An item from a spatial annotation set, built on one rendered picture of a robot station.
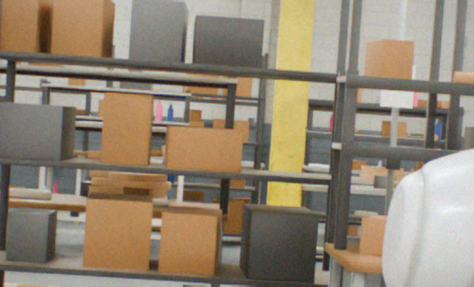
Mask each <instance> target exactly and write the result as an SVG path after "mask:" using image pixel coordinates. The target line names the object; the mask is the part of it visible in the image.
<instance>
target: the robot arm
mask: <svg viewBox="0 0 474 287"><path fill-rule="evenodd" d="M382 270H383V277H384V280H385V283H386V286H387V287H474V149H470V150H466V151H462V152H459V153H453V154H449V155H446V157H443V158H439V159H437V160H434V161H431V162H429V163H427V164H424V165H423V166H422V168H421V169H419V170H418V171H416V172H414V173H413V174H411V175H408V176H406V177H404V178H403V179H402V180H401V182H400V183H399V184H398V185H397V187H396V191H395V193H394V195H393V198H391V201H390V208H389V211H388V216H387V221H386V227H385V233H384V242H383V252H382Z"/></svg>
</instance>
